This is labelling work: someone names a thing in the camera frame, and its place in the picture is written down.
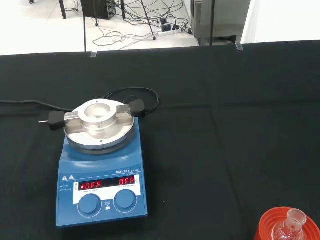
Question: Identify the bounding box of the orange flask stand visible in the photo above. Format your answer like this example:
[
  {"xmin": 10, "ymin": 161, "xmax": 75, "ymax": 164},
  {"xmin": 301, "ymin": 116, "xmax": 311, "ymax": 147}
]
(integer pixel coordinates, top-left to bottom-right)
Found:
[{"xmin": 253, "ymin": 206, "xmax": 320, "ymax": 240}]

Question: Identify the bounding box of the clear round-bottom flask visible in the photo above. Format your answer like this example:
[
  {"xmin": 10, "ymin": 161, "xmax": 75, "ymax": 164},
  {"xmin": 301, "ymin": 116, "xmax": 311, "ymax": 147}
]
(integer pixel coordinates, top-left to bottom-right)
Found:
[{"xmin": 271, "ymin": 208, "xmax": 308, "ymax": 240}]

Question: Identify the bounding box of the black cloth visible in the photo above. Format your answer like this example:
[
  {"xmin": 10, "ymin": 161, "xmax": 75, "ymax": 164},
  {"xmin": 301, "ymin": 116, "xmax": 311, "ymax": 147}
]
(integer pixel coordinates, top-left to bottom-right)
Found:
[{"xmin": 0, "ymin": 39, "xmax": 320, "ymax": 240}]

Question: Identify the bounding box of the blue base heater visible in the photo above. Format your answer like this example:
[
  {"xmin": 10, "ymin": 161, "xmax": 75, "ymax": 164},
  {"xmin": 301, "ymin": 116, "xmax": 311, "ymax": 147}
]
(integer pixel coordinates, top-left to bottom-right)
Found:
[{"xmin": 55, "ymin": 117, "xmax": 149, "ymax": 228}]

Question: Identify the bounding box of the white power strip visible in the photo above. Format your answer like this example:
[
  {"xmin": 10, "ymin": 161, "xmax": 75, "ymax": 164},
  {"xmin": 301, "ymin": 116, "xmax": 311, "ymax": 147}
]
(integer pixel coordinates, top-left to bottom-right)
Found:
[{"xmin": 156, "ymin": 26, "xmax": 181, "ymax": 38}]

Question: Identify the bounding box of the black tripod leg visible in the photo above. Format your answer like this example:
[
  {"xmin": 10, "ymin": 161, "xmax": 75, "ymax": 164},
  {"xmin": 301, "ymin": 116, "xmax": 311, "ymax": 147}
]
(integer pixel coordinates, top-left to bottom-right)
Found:
[{"xmin": 139, "ymin": 0, "xmax": 158, "ymax": 41}]

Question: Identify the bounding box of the black upright pole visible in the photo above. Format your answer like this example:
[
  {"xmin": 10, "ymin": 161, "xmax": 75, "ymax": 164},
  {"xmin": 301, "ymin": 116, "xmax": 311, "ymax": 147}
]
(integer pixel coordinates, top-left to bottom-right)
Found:
[
  {"xmin": 82, "ymin": 0, "xmax": 88, "ymax": 53},
  {"xmin": 209, "ymin": 0, "xmax": 216, "ymax": 47}
]

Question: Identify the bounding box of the grey metal cabinet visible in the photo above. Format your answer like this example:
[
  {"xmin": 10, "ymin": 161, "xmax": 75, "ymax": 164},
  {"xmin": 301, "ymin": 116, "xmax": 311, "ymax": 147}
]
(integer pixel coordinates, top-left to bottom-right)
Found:
[{"xmin": 190, "ymin": 0, "xmax": 252, "ymax": 47}]

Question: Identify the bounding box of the black computer tower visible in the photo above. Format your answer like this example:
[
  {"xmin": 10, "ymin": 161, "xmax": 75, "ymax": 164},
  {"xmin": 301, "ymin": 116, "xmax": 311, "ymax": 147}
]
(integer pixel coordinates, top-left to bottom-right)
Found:
[{"xmin": 80, "ymin": 0, "xmax": 117, "ymax": 21}]

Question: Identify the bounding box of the thin black sensor cable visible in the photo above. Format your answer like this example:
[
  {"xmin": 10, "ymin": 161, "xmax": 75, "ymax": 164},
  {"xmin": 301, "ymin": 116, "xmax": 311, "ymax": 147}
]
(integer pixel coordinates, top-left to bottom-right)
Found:
[{"xmin": 102, "ymin": 87, "xmax": 160, "ymax": 114}]

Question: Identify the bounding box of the aluminium heating block with handles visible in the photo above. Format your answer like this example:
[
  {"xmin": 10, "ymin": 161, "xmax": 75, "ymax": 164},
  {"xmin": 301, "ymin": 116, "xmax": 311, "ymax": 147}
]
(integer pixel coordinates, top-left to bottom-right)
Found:
[{"xmin": 48, "ymin": 98, "xmax": 146, "ymax": 149}]

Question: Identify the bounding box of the white floor cable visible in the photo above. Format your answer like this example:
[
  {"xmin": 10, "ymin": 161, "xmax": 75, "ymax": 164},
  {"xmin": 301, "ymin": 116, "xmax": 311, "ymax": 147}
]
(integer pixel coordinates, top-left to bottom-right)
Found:
[{"xmin": 92, "ymin": 24, "xmax": 161, "ymax": 50}]

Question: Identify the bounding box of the thick black power cable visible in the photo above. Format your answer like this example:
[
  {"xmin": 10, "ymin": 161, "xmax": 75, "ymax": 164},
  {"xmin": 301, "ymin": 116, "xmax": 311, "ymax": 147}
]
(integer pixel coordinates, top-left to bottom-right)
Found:
[{"xmin": 0, "ymin": 99, "xmax": 74, "ymax": 113}]

